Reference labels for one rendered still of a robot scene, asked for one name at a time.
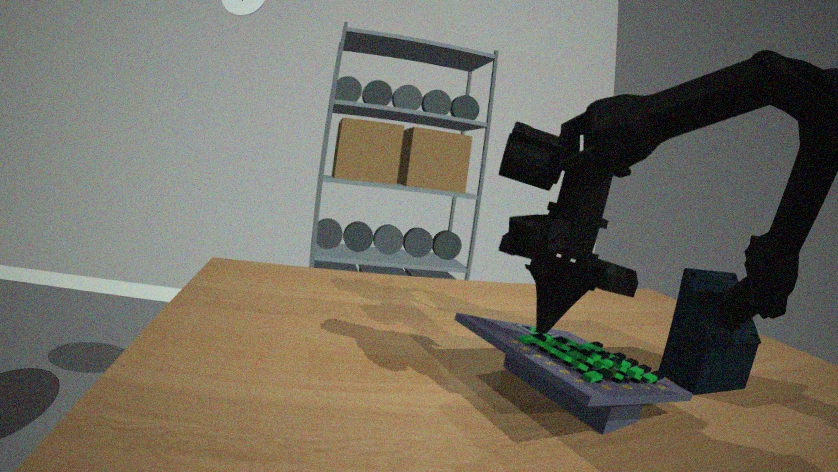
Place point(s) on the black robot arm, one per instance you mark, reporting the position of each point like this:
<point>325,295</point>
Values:
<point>622,130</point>

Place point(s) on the grey switch panel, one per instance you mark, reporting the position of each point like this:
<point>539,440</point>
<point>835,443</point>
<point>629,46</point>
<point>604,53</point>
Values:
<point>602,389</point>

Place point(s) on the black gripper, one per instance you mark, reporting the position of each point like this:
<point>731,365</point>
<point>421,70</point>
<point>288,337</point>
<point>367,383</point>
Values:
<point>560,283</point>

